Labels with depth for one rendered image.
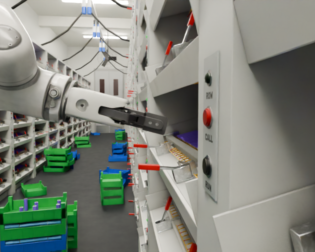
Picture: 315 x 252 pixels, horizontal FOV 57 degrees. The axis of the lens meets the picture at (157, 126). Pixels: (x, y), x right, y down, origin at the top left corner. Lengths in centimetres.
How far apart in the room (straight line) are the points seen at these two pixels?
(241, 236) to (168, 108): 71
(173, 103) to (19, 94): 53
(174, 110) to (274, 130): 70
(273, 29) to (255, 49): 3
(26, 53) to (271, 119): 35
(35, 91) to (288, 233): 40
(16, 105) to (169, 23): 57
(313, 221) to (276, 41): 13
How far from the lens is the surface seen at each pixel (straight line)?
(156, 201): 95
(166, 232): 79
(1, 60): 46
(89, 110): 48
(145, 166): 48
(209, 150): 26
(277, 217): 24
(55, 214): 160
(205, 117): 26
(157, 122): 50
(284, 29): 18
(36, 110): 51
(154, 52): 92
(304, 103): 24
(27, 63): 47
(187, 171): 49
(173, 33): 94
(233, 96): 22
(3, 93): 51
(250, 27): 21
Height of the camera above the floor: 88
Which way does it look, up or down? 4 degrees down
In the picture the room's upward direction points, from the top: straight up
